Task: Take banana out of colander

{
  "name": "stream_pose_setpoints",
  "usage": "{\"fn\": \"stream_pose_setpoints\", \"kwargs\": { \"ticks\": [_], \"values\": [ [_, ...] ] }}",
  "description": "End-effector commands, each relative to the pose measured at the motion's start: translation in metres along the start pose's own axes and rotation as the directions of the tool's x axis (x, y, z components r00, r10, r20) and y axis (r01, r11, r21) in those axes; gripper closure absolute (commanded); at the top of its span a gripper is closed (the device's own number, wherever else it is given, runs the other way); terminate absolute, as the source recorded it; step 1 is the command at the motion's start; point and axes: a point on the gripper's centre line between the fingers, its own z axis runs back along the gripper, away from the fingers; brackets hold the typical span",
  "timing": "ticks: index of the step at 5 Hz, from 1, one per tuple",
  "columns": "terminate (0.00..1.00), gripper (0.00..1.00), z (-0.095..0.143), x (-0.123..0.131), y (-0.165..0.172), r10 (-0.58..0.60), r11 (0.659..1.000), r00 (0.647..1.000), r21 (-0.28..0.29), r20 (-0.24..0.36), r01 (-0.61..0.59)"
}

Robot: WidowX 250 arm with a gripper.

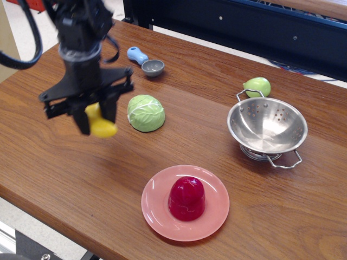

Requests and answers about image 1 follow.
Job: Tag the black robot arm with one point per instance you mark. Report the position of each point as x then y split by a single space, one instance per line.
82 26

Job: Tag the blue handled grey scoop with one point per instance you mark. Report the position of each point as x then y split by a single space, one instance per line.
151 68

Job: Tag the green toy cabbage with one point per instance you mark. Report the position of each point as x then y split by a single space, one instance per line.
145 113

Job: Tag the red box on floor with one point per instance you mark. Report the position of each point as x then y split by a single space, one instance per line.
33 4

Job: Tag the red jelly dome toy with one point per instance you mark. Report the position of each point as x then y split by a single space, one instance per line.
187 199

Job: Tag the green toy pear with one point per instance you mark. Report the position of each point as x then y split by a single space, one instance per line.
257 83

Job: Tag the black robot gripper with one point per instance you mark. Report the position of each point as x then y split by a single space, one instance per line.
85 82

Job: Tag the grey metal base with screw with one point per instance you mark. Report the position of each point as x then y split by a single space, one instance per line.
16 245

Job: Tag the steel colander with handles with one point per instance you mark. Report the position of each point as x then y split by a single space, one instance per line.
266 128

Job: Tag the beige cabinet side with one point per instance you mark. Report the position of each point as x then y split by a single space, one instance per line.
7 44

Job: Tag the yellow toy banana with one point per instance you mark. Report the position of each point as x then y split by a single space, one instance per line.
99 126

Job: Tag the pink plastic plate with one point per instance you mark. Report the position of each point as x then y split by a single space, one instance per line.
156 211

